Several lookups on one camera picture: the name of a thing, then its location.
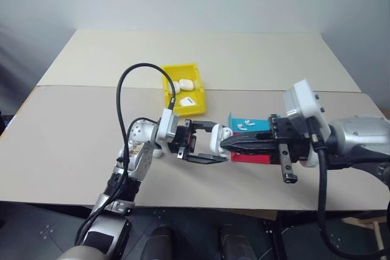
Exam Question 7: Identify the teal plastic tray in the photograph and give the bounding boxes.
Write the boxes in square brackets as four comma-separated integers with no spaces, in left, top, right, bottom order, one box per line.
[227,113,271,133]

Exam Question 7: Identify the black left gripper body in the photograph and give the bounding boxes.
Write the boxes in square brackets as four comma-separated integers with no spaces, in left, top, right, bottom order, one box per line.
[169,119,198,161]

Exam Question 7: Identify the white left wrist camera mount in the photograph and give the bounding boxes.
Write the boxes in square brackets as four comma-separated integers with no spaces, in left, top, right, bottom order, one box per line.
[155,108,181,155]

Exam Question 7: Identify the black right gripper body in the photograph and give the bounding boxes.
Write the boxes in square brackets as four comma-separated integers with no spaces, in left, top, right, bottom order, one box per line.
[267,113,312,184]

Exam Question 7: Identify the red plastic tray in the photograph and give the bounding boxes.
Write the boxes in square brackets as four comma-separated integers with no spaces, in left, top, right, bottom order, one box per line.
[230,131,272,165]

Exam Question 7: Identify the light wooden frame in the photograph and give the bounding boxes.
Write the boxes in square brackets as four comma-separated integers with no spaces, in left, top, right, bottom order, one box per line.
[341,216,390,251]

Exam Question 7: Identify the yellow plastic bin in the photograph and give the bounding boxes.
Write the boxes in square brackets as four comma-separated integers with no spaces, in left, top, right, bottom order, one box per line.
[160,62,208,116]

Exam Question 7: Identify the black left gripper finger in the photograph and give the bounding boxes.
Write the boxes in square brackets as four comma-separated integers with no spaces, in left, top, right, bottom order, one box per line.
[185,152,229,167]
[189,119,222,134]

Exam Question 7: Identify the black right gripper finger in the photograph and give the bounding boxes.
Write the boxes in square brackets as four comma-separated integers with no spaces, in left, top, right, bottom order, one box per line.
[220,133,275,147]
[223,142,275,155]

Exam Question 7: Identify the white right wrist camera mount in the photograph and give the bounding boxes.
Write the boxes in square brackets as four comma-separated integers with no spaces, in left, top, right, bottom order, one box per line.
[282,79,332,169]

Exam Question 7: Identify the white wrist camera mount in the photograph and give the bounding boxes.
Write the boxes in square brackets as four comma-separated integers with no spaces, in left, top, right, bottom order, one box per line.
[282,79,332,169]
[155,108,181,155]

